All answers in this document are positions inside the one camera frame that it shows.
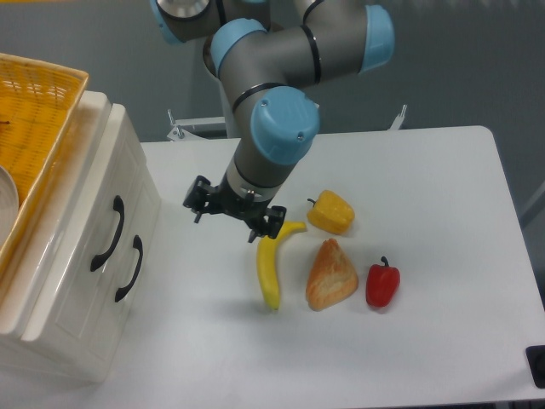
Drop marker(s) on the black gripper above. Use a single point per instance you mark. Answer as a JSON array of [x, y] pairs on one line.
[[202, 198]]

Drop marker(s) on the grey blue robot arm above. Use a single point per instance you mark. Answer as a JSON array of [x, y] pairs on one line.
[[263, 74]]

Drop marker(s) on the white drawer cabinet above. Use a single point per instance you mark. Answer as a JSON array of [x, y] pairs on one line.
[[31, 262]]

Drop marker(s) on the yellow banana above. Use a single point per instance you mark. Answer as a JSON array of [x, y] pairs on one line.
[[266, 269]]

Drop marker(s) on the yellow bell pepper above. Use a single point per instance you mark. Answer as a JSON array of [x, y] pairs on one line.
[[331, 213]]

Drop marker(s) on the orange bread wedge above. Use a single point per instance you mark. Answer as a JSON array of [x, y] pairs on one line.
[[332, 278]]

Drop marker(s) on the red bell pepper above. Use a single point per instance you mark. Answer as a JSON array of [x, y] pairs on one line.
[[382, 283]]

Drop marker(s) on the yellow wicker basket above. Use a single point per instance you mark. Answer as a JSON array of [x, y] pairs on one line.
[[38, 99]]

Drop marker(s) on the white plate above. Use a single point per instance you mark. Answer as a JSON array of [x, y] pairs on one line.
[[9, 204]]

